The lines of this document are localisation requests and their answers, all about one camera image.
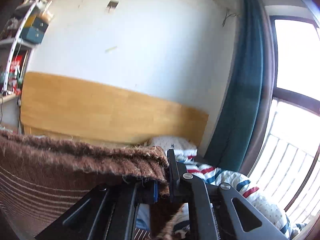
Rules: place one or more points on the blue storage box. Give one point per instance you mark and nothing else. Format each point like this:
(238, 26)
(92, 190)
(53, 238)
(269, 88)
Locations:
(34, 29)

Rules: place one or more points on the star-patterned pillow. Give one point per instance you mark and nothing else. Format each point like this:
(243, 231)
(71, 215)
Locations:
(168, 142)

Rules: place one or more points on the brown window frame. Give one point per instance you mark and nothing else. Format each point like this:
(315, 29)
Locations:
(292, 45)

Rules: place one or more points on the wooden headboard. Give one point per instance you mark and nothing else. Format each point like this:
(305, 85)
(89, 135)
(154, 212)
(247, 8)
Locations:
(60, 105)

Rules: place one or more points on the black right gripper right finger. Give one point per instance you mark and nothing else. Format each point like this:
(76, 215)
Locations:
(217, 212)

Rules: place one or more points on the brown white-striped knit sweater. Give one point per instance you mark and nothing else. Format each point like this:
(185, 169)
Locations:
(41, 178)

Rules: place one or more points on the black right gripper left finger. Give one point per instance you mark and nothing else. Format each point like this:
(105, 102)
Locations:
(106, 212)

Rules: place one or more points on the white window guard bars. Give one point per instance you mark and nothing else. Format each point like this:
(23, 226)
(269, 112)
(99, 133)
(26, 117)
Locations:
(287, 168)

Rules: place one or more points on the teal curtain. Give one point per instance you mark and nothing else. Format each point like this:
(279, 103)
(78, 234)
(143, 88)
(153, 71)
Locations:
(235, 125)

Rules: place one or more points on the star and stripe quilt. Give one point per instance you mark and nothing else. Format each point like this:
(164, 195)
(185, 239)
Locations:
(178, 227)

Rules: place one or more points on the white metal shelf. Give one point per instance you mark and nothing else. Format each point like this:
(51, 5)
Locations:
(12, 73)

